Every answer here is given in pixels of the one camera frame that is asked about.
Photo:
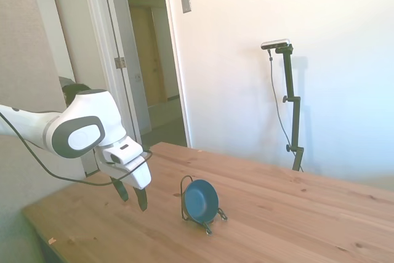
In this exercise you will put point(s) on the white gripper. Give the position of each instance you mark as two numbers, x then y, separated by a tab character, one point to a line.
138	176

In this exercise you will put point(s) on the blue bowl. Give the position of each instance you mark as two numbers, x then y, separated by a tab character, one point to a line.
201	201

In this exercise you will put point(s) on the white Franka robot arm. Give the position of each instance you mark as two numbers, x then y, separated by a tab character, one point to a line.
92	106

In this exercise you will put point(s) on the person's dark-haired head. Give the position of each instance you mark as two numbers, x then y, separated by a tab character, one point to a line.
72	90

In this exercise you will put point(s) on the metal door hinge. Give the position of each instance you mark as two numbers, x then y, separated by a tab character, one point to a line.
120	62

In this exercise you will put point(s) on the wooden hallway door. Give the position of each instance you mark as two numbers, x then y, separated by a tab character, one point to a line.
147	59

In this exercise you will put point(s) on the white open door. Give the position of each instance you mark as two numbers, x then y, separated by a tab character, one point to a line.
123	29

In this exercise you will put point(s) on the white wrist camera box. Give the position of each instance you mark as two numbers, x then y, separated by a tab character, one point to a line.
123	152

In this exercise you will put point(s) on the black camera stand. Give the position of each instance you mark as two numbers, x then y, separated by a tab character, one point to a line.
296	121

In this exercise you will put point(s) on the grey wall switch plate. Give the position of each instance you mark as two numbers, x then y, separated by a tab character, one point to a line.
185	2

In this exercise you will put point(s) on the silver black stereo camera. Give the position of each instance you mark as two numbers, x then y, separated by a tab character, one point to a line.
275	43

